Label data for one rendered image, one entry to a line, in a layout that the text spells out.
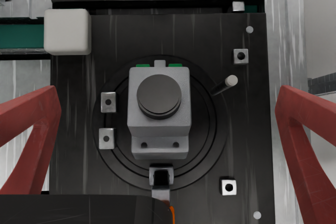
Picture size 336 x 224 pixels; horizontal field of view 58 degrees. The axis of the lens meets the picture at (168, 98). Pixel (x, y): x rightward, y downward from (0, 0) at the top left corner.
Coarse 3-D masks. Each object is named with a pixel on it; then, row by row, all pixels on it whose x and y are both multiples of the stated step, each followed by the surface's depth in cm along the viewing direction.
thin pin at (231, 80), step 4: (228, 76) 23; (232, 76) 23; (224, 80) 24; (228, 80) 23; (232, 80) 23; (236, 80) 23; (220, 84) 25; (224, 84) 24; (228, 84) 23; (232, 84) 23; (212, 88) 29; (216, 88) 27; (220, 88) 26; (224, 88) 25; (212, 92) 30; (216, 92) 28
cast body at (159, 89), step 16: (160, 64) 26; (128, 80) 22; (144, 80) 21; (160, 80) 20; (176, 80) 21; (128, 96) 21; (144, 96) 20; (160, 96) 20; (176, 96) 20; (128, 112) 21; (144, 112) 20; (160, 112) 20; (176, 112) 21; (144, 128) 21; (160, 128) 21; (176, 128) 21; (144, 144) 23; (160, 144) 23; (176, 144) 23
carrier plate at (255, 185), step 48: (96, 48) 33; (144, 48) 33; (192, 48) 33; (240, 48) 33; (96, 96) 33; (240, 96) 33; (240, 144) 33; (96, 192) 32; (144, 192) 32; (192, 192) 32; (240, 192) 32
